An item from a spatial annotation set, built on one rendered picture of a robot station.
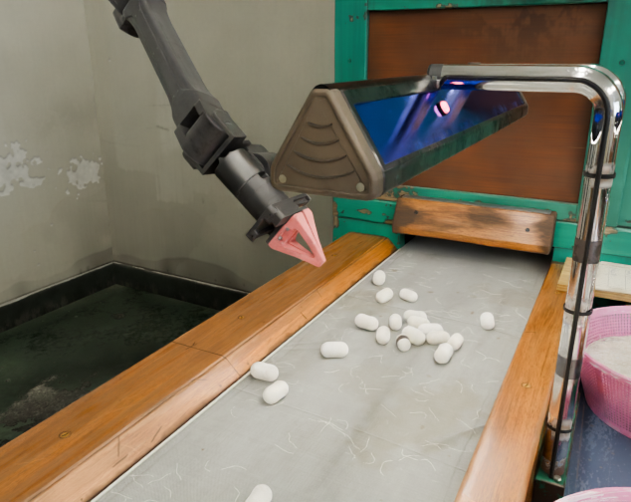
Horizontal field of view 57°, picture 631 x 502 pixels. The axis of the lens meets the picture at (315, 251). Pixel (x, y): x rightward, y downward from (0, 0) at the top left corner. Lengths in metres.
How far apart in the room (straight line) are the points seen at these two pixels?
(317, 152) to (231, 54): 2.07
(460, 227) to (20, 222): 2.09
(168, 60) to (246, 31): 1.43
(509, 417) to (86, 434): 0.44
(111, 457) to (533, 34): 0.93
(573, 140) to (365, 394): 0.63
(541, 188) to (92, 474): 0.89
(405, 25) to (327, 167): 0.83
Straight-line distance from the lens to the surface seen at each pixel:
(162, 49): 1.01
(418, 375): 0.77
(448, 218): 1.14
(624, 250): 1.16
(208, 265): 2.72
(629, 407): 0.82
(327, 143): 0.38
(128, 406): 0.69
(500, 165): 1.16
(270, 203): 0.81
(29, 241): 2.85
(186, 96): 0.91
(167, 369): 0.75
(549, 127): 1.14
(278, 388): 0.70
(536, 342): 0.84
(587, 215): 0.57
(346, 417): 0.68
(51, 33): 2.89
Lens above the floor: 1.13
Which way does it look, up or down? 19 degrees down
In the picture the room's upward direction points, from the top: straight up
